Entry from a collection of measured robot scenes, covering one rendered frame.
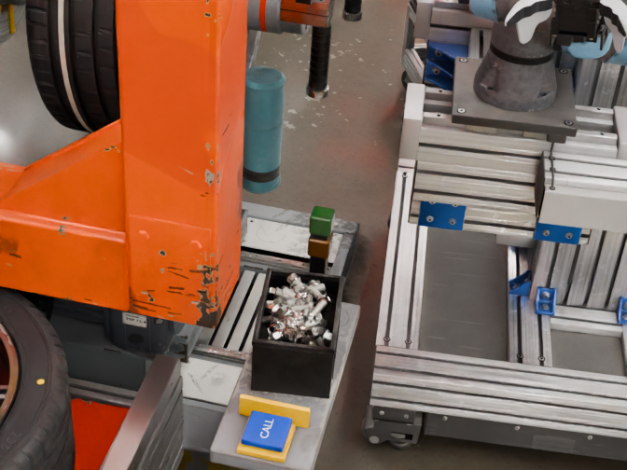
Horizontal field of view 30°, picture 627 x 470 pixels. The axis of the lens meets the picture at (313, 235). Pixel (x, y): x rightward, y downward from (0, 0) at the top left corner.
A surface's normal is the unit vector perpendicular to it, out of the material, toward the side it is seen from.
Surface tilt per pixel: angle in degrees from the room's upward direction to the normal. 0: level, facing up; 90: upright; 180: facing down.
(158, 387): 0
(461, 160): 90
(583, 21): 90
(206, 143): 90
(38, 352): 0
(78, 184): 90
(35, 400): 0
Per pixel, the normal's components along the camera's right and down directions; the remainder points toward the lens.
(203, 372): 0.06, -0.80
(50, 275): -0.22, 0.58
